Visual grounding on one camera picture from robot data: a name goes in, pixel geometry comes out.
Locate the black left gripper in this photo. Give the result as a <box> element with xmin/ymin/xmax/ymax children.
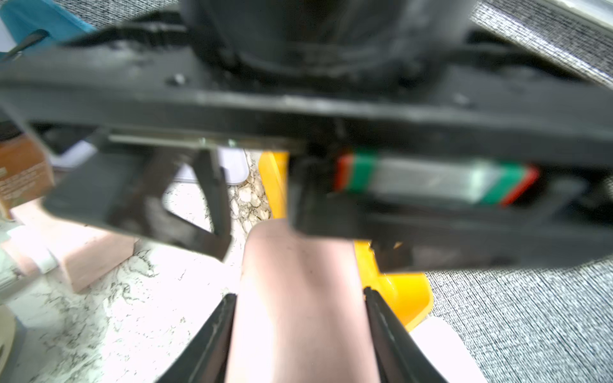
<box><xmin>1</xmin><ymin>1</ymin><xmax>612</xmax><ymax>271</ymax></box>

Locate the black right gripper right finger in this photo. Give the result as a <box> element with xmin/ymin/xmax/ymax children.
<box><xmin>363</xmin><ymin>287</ymin><xmax>446</xmax><ymax>383</ymax></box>

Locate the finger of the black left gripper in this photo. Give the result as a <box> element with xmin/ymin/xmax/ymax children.
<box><xmin>42</xmin><ymin>143</ymin><xmax>231</xmax><ymax>261</ymax></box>

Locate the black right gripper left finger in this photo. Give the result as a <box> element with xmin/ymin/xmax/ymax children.
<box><xmin>157</xmin><ymin>293</ymin><xmax>237</xmax><ymax>383</ymax></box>

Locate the white plastic storage box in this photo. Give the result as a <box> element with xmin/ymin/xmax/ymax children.
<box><xmin>409</xmin><ymin>315</ymin><xmax>487</xmax><ymax>383</ymax></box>

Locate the yellow plastic storage box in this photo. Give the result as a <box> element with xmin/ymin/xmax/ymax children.
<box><xmin>258</xmin><ymin>152</ymin><xmax>434</xmax><ymax>331</ymax></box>

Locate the pink sharpener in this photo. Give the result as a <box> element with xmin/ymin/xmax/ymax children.
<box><xmin>225</xmin><ymin>220</ymin><xmax>380</xmax><ymax>382</ymax></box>
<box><xmin>1</xmin><ymin>199</ymin><xmax>137</xmax><ymax>292</ymax></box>

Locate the lilac plastic tray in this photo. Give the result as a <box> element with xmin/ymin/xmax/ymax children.
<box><xmin>50</xmin><ymin>141</ymin><xmax>250</xmax><ymax>186</ymax></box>

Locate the small brown jar black lid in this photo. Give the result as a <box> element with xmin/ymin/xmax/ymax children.
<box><xmin>1</xmin><ymin>134</ymin><xmax>55</xmax><ymax>220</ymax></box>

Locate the green sharpener lower left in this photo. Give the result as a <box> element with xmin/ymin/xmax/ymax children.
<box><xmin>0</xmin><ymin>305</ymin><xmax>18</xmax><ymax>374</ymax></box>

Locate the teal cloth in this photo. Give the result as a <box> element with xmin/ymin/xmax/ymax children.
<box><xmin>1</xmin><ymin>1</ymin><xmax>96</xmax><ymax>58</ymax></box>

